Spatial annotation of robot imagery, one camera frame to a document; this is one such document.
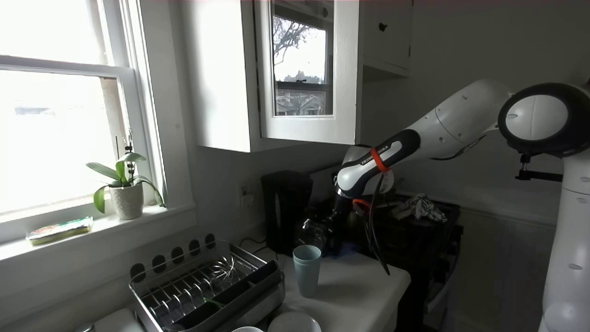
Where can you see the green yellow sponge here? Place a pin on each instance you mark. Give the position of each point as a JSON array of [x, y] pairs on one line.
[[59, 231]]

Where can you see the blue cloth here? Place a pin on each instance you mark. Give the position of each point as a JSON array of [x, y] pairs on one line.
[[346, 251]]

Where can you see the green plant in white pot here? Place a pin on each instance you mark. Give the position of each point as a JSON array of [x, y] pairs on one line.
[[125, 196]]

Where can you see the white bowl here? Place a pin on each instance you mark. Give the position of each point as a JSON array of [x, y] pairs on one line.
[[247, 328]]

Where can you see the crumpled grey rag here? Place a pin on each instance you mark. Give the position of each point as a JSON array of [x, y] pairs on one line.
[[420, 207]]

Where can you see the black camera on stand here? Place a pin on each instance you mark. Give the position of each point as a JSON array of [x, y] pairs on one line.
[[536, 175]]

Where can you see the white wall cabinet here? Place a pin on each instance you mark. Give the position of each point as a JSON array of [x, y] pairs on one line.
[[217, 74]]

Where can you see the white wall outlet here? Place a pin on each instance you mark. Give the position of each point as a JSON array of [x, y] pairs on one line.
[[245, 196]]

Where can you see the white cabinet door glass pane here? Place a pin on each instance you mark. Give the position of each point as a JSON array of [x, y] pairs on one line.
[[306, 66]]

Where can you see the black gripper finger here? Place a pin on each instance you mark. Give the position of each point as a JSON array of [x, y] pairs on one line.
[[332, 231], [350, 232]]

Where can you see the small white cabinet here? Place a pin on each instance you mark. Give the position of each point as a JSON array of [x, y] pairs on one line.
[[387, 33]]

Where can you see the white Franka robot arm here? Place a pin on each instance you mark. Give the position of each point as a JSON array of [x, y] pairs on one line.
[[553, 184]]

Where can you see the metal dish rack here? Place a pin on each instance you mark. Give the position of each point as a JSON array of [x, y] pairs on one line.
[[204, 288]]

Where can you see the black coffee maker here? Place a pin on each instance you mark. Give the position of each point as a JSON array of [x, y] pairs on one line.
[[278, 203]]

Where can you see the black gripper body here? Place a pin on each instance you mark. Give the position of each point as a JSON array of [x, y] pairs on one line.
[[346, 205]]

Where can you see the white framed window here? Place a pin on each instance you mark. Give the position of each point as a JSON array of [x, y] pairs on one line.
[[61, 111]]

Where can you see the white plate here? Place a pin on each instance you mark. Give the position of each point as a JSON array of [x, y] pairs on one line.
[[293, 321]]

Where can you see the teal plastic cup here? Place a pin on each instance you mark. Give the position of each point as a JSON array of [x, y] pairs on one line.
[[306, 267]]

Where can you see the black stove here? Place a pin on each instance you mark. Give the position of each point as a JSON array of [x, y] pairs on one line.
[[416, 245]]

